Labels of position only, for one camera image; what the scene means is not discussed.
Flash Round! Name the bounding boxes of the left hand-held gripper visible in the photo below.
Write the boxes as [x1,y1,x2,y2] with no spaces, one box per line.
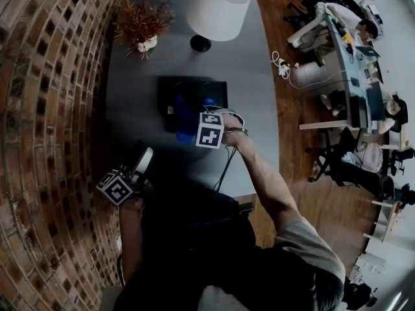
[96,146,154,207]

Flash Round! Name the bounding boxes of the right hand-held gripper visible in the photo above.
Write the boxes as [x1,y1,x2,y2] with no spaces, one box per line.
[195,105,246,149]

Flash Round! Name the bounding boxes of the blue cloth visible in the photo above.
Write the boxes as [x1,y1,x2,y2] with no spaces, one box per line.
[174,95,219,146]

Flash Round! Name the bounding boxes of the black box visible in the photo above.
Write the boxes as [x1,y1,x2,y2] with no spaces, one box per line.
[157,75,228,135]

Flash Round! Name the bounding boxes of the person's right forearm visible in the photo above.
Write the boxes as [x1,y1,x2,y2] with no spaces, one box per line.
[222,130,307,236]

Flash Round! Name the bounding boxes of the person's left forearm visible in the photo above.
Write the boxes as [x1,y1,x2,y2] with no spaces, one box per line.
[119,198,145,286]

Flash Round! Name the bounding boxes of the person's right hand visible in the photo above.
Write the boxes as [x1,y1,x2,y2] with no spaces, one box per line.
[222,114,244,133]

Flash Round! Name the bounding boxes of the person's black vest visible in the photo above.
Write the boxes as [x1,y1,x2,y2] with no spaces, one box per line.
[142,186,257,249]

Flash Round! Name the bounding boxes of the white ribbed cylinder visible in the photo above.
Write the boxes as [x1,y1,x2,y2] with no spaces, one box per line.
[293,62,325,89]

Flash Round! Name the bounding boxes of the black office chair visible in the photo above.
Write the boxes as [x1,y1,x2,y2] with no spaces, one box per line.
[283,1,327,25]
[306,127,362,183]
[387,147,415,176]

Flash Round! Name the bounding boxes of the white shade table lamp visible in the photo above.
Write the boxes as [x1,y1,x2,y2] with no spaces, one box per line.
[186,0,252,52]

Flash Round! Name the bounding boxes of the dried plant in white vase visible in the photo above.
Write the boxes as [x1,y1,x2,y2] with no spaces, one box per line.
[113,0,176,60]

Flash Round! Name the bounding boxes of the person's grey t-shirt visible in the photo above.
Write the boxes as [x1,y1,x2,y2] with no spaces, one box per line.
[274,217,346,291]

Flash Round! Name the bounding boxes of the long light office desk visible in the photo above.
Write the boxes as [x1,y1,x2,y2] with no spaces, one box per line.
[298,11,386,131]

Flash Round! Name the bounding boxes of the pink backpack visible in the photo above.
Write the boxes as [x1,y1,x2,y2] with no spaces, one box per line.
[355,143,384,173]

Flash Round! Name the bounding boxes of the dark computer monitor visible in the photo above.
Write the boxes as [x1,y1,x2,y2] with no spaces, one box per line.
[366,84,387,122]

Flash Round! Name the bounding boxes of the open laptop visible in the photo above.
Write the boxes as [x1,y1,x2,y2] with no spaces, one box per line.
[355,45,381,58]

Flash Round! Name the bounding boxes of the small wooden table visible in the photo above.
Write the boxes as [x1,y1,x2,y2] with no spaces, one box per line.
[362,199,408,243]

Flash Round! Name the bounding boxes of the black bag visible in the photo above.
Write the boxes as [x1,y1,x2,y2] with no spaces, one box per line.
[343,277,379,310]

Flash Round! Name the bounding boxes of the dark wrist bracelet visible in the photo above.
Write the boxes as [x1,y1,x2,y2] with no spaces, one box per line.
[223,126,250,137]

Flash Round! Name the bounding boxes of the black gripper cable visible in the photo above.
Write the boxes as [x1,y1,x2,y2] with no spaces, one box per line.
[212,144,239,192]

